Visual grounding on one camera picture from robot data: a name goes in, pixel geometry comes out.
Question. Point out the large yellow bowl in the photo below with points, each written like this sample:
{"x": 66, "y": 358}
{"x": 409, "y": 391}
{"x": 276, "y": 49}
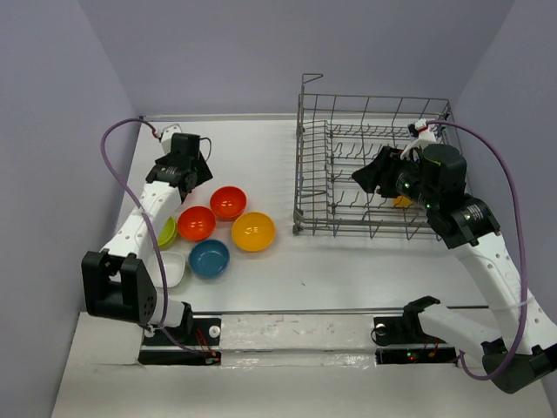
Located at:
{"x": 253, "y": 231}

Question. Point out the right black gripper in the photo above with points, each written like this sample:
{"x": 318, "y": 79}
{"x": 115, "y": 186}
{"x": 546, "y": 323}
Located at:
{"x": 389, "y": 159}

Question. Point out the green bowl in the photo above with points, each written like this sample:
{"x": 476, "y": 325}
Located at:
{"x": 168, "y": 233}

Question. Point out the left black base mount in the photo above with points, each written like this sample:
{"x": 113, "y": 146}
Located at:
{"x": 174, "y": 347}

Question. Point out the white square bowl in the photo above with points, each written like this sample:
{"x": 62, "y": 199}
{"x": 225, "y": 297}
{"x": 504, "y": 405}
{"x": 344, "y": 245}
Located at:
{"x": 174, "y": 267}

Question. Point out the blue bowl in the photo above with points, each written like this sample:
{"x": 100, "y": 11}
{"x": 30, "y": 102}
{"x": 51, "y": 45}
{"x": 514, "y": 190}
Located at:
{"x": 209, "y": 258}

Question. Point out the small yellow bowl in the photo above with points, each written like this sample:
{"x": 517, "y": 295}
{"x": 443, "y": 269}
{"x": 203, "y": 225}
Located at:
{"x": 402, "y": 202}

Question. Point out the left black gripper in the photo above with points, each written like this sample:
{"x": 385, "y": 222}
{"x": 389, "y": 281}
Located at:
{"x": 202, "y": 171}

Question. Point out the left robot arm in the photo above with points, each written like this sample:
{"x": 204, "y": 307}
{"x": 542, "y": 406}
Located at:
{"x": 117, "y": 283}

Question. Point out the orange bowl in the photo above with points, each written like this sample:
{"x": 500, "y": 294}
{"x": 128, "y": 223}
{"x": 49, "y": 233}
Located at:
{"x": 228, "y": 202}
{"x": 196, "y": 223}

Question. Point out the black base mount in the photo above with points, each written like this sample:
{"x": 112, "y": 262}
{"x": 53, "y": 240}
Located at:
{"x": 174, "y": 347}
{"x": 413, "y": 344}

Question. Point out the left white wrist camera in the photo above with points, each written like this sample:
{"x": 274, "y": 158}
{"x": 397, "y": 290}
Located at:
{"x": 169, "y": 131}

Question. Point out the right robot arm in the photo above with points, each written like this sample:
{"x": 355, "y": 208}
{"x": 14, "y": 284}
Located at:
{"x": 522, "y": 348}

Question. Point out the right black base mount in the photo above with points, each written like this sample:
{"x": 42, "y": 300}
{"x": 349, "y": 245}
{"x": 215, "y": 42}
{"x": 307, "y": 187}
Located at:
{"x": 413, "y": 344}

